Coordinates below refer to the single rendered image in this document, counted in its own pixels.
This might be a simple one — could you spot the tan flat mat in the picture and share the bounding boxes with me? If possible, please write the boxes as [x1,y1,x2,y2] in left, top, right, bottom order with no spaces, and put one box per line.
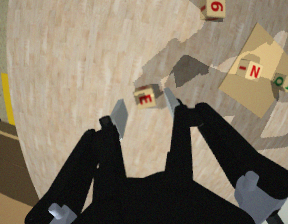
[218,22,288,118]

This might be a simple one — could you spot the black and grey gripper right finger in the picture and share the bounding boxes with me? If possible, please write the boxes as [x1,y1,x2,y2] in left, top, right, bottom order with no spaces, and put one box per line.
[155,87,288,224]

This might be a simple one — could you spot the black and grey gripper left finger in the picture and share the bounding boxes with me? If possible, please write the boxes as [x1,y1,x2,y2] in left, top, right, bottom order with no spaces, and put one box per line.
[24,99,128,224]

